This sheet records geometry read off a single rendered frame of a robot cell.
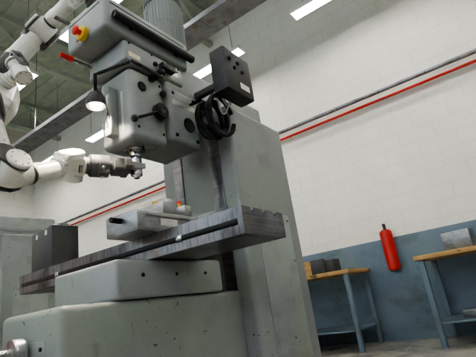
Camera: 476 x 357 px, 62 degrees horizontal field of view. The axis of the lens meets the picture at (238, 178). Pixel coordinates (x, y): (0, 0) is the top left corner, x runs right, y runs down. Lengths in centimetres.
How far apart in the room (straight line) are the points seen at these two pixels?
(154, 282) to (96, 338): 25
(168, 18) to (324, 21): 478
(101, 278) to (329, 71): 539
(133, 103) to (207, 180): 51
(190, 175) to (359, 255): 387
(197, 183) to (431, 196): 387
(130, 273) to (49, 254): 68
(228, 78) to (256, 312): 97
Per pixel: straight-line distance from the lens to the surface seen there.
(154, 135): 163
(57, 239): 191
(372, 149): 563
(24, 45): 204
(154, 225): 132
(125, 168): 158
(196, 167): 191
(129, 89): 166
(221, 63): 176
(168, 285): 138
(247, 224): 111
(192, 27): 460
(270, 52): 700
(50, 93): 1080
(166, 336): 137
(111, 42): 177
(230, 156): 179
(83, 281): 138
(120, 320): 126
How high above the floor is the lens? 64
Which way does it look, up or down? 18 degrees up
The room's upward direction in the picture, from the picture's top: 9 degrees counter-clockwise
